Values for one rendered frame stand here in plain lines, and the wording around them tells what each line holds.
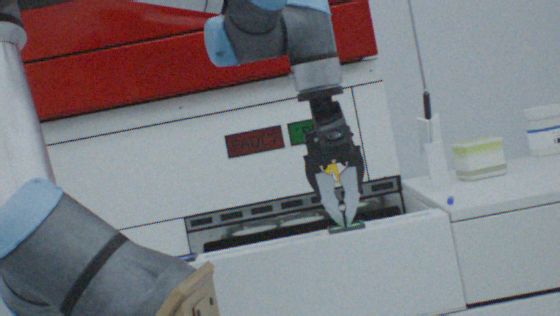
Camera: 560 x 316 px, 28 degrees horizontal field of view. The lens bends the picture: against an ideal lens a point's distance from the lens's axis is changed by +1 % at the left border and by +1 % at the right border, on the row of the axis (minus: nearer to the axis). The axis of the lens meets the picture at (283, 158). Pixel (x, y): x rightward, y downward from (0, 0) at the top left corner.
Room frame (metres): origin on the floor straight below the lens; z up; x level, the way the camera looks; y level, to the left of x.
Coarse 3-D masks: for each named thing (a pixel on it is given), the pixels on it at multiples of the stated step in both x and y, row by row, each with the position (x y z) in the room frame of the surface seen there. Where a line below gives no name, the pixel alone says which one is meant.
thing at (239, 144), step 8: (272, 128) 2.24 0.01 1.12; (232, 136) 2.24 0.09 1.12; (240, 136) 2.24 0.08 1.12; (248, 136) 2.24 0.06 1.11; (256, 136) 2.24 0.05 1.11; (264, 136) 2.24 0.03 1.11; (272, 136) 2.24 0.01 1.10; (280, 136) 2.24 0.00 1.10; (232, 144) 2.24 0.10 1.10; (240, 144) 2.24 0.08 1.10; (248, 144) 2.24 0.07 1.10; (256, 144) 2.24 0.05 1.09; (264, 144) 2.24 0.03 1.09; (272, 144) 2.24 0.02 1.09; (280, 144) 2.24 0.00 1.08; (232, 152) 2.24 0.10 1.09; (240, 152) 2.24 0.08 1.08; (248, 152) 2.24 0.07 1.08
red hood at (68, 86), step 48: (48, 0) 2.19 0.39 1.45; (96, 0) 2.19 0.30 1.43; (336, 0) 2.19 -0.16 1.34; (48, 48) 2.19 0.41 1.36; (96, 48) 2.20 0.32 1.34; (144, 48) 2.19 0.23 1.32; (192, 48) 2.19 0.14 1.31; (48, 96) 2.19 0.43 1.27; (96, 96) 2.19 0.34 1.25; (144, 96) 2.19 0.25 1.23
